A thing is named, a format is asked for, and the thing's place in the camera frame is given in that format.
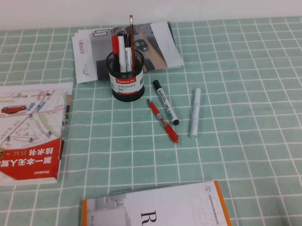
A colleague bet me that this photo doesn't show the red gel pen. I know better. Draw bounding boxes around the red gel pen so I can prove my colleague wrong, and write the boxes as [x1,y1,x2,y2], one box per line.
[146,97,180,147]

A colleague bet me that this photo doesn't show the black mesh pen holder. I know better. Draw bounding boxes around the black mesh pen holder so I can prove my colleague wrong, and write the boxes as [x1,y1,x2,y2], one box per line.
[105,49,147,104]

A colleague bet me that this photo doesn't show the white pen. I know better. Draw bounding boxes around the white pen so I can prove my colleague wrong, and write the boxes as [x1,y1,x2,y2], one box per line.
[188,87,204,139]

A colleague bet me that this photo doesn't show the white labelled marker black ends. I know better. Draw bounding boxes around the white labelled marker black ends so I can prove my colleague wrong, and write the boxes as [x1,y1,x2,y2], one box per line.
[152,78,181,128]

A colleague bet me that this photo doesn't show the white marker long black cap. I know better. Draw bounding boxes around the white marker long black cap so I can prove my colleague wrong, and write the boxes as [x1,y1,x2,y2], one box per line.
[123,33,133,73]

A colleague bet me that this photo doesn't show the white marker grey cap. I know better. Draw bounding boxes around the white marker grey cap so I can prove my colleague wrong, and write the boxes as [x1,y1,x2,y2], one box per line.
[117,35,127,74]

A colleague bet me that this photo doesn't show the grey photo brochure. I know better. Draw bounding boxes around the grey photo brochure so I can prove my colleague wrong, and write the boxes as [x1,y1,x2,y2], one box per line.
[71,20,185,84]

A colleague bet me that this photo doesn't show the red pencil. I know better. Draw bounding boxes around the red pencil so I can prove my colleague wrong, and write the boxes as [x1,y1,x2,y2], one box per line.
[129,14,137,72]

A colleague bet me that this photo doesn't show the red capped marker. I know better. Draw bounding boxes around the red capped marker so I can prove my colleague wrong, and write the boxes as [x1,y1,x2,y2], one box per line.
[111,35,121,74]

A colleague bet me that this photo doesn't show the green checked tablecloth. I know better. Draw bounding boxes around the green checked tablecloth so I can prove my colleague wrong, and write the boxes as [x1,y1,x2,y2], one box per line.
[0,16,302,226]

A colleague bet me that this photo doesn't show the white orange edged book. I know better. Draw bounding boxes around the white orange edged book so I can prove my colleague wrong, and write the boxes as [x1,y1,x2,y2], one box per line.
[79,179,233,226]

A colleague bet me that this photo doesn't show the white brochure under stack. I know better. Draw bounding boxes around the white brochure under stack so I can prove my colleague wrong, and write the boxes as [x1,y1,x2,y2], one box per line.
[73,20,185,84]

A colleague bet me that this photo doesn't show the red map cover book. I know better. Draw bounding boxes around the red map cover book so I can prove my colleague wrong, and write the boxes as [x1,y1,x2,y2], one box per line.
[0,82,78,187]

